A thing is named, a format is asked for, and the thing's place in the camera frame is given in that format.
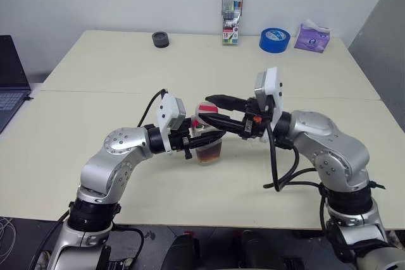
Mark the black low platform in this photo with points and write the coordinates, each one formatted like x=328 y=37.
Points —
x=28 y=235

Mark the dark grey round puck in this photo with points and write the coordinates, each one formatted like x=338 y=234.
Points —
x=161 y=40

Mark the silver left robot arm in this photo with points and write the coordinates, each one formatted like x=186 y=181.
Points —
x=123 y=143

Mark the clear bottle red white label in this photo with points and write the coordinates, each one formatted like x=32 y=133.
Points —
x=209 y=154

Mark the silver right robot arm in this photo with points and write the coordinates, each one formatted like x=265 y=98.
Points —
x=332 y=143

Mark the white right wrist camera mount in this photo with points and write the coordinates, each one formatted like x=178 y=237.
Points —
x=273 y=86

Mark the grey partition panel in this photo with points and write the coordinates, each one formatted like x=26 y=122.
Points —
x=386 y=29

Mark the dark rounded shape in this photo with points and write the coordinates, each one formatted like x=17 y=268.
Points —
x=185 y=254
x=253 y=251

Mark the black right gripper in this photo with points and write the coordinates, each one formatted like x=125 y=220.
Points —
x=251 y=124

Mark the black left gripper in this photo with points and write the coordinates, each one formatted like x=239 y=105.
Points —
x=178 y=142

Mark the marker pen pack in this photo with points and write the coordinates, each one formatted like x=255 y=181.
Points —
x=232 y=26

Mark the blue tape roll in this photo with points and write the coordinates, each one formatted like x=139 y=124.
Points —
x=269 y=44

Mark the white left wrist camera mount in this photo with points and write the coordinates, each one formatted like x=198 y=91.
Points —
x=167 y=108

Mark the dark grey laptop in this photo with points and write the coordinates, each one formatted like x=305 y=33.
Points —
x=11 y=67

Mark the purple tissue pack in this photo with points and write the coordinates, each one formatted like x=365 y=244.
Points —
x=311 y=40

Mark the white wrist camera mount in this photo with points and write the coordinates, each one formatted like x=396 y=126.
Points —
x=167 y=108
x=273 y=86

